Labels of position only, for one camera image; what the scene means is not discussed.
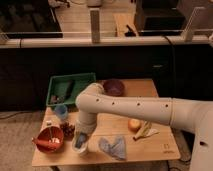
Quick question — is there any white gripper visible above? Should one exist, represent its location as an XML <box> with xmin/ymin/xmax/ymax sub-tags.
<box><xmin>75</xmin><ymin>122</ymin><xmax>94</xmax><ymax>136</ymax></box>

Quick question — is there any blue sponge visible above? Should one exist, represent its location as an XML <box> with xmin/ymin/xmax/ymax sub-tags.
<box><xmin>75</xmin><ymin>133</ymin><xmax>88</xmax><ymax>149</ymax></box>

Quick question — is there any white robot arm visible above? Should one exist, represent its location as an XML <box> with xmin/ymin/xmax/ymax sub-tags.
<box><xmin>75</xmin><ymin>83</ymin><xmax>213</xmax><ymax>171</ymax></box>

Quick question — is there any white paper cup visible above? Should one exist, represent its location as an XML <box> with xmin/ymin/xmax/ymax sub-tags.
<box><xmin>72</xmin><ymin>136</ymin><xmax>88</xmax><ymax>156</ymax></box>

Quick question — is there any blue plastic cup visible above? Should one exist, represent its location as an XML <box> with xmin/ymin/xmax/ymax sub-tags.
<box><xmin>54</xmin><ymin>105</ymin><xmax>68</xmax><ymax>120</ymax></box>

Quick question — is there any bunch of dark grapes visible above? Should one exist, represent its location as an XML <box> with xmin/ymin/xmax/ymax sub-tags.
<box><xmin>60</xmin><ymin>122</ymin><xmax>75</xmax><ymax>137</ymax></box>

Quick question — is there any red bowl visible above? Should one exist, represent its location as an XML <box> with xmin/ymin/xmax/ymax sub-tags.
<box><xmin>36</xmin><ymin>126</ymin><xmax>64</xmax><ymax>154</ymax></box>

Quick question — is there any dark brush in tray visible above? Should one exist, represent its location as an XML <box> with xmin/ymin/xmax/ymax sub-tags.
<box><xmin>50</xmin><ymin>80</ymin><xmax>75</xmax><ymax>104</ymax></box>

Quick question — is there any green plastic tray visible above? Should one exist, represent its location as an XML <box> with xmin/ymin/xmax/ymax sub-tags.
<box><xmin>46</xmin><ymin>73</ymin><xmax>96</xmax><ymax>108</ymax></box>

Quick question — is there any blue grey cloth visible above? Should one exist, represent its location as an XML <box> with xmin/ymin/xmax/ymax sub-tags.
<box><xmin>98</xmin><ymin>136</ymin><xmax>126</xmax><ymax>160</ymax></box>

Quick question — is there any dark purple bowl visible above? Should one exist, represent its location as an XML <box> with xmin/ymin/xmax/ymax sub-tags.
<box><xmin>103</xmin><ymin>79</ymin><xmax>125</xmax><ymax>96</ymax></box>

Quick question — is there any orange carrot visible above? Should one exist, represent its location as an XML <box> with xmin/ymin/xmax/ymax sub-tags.
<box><xmin>32</xmin><ymin>138</ymin><xmax>60</xmax><ymax>149</ymax></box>

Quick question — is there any red yellow apple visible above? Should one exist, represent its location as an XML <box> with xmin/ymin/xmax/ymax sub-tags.
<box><xmin>128</xmin><ymin>119</ymin><xmax>141</xmax><ymax>132</ymax></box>

